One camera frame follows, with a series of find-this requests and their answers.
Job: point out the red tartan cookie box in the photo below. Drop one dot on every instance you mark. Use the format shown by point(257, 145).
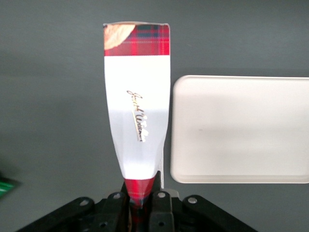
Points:
point(137, 96)

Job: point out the green chips bag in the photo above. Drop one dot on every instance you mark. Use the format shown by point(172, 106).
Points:
point(7, 187)

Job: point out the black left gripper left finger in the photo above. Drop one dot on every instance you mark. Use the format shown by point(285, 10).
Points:
point(113, 212)

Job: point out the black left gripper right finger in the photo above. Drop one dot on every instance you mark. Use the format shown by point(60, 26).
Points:
point(160, 212)

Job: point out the beige plastic tray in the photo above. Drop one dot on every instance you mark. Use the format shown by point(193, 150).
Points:
point(241, 130)

